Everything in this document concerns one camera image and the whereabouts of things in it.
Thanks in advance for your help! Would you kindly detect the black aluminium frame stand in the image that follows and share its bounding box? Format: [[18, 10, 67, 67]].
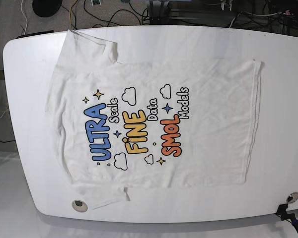
[[146, 0, 175, 25]]

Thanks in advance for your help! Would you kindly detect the table cable grommet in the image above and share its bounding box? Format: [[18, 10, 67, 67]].
[[286, 192, 298, 204], [72, 200, 88, 213]]

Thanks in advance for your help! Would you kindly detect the right table cable grommet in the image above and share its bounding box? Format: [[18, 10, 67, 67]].
[[286, 192, 298, 204]]

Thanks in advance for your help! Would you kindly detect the white cable on floor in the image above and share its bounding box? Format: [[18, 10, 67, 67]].
[[19, 0, 28, 35]]

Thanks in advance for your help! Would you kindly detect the white printed T-shirt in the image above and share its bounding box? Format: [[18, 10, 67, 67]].
[[46, 30, 262, 209]]

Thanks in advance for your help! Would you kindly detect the black clamp with cable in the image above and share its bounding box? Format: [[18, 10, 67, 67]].
[[275, 204, 298, 234]]

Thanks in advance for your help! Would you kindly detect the yellow cable on floor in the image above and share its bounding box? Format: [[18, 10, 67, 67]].
[[68, 0, 76, 28]]

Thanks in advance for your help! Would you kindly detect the left table cable grommet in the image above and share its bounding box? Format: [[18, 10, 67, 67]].
[[72, 200, 88, 213]]

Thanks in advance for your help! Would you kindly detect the black round floor base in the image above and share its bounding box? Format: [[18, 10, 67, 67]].
[[32, 0, 63, 18]]

